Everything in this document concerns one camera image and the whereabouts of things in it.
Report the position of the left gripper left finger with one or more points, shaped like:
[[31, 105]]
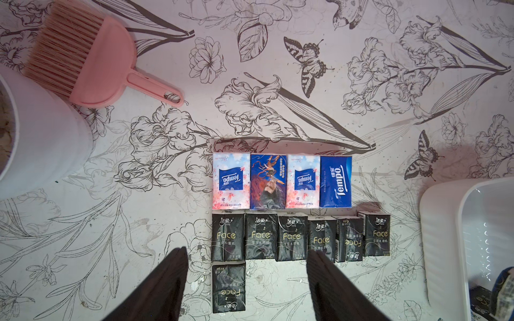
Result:
[[160, 294]]

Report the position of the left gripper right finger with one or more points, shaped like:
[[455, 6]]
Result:
[[334, 296]]

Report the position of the pink white tissue pack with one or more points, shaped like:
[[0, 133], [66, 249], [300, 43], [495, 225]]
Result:
[[231, 181], [303, 181]]

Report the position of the blue red illustrated tissue pack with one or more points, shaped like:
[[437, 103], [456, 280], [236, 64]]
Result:
[[268, 182]]

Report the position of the white bowl with succulent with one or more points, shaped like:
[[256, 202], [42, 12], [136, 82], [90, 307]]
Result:
[[50, 138]]

